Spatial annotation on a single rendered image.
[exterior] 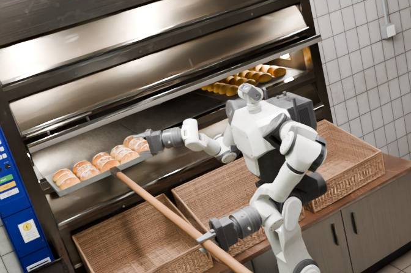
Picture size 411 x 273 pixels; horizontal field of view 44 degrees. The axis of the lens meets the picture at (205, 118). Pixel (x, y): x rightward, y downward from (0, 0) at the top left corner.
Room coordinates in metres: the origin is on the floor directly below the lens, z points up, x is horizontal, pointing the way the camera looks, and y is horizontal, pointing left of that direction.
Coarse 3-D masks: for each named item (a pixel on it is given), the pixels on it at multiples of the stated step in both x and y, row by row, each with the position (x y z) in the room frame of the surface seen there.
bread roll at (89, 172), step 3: (90, 168) 2.29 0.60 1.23; (93, 168) 2.29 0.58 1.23; (84, 171) 2.27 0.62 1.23; (87, 171) 2.27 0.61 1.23; (90, 171) 2.27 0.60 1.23; (93, 171) 2.27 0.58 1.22; (96, 171) 2.28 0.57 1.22; (99, 171) 2.29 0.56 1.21; (81, 174) 2.27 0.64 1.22; (84, 174) 2.26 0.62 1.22; (87, 174) 2.26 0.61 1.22; (90, 174) 2.26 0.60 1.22; (93, 174) 2.26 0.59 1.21; (96, 174) 2.27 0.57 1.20; (81, 177) 2.26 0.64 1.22; (84, 177) 2.25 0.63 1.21; (87, 177) 2.25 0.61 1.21; (90, 177) 2.25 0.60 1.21; (81, 180) 2.25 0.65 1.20
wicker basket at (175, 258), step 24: (120, 216) 2.52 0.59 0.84; (144, 216) 2.56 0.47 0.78; (96, 240) 2.44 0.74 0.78; (120, 240) 2.48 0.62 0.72; (144, 240) 2.52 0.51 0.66; (168, 240) 2.55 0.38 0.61; (192, 240) 2.39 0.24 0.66; (96, 264) 2.40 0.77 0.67; (144, 264) 2.39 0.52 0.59; (168, 264) 2.13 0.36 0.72
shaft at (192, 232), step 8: (120, 176) 2.15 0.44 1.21; (128, 184) 2.05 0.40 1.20; (136, 184) 2.01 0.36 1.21; (136, 192) 1.96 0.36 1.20; (144, 192) 1.90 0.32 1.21; (152, 200) 1.81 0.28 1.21; (160, 208) 1.73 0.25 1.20; (168, 208) 1.71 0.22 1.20; (168, 216) 1.66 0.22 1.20; (176, 216) 1.63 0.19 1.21; (176, 224) 1.59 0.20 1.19; (184, 224) 1.55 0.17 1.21; (192, 232) 1.49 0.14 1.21; (208, 240) 1.41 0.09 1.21; (208, 248) 1.38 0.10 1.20; (216, 248) 1.35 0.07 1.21; (216, 256) 1.33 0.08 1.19; (224, 256) 1.30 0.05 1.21; (232, 264) 1.25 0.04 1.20; (240, 264) 1.24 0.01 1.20; (240, 272) 1.21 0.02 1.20; (248, 272) 1.19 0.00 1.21
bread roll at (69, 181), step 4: (64, 180) 2.23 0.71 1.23; (68, 180) 2.23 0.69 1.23; (72, 180) 2.23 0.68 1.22; (76, 180) 2.24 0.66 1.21; (60, 184) 2.23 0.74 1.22; (64, 184) 2.21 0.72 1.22; (68, 184) 2.21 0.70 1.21; (72, 184) 2.22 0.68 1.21; (60, 188) 2.22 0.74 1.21; (64, 188) 2.21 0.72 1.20
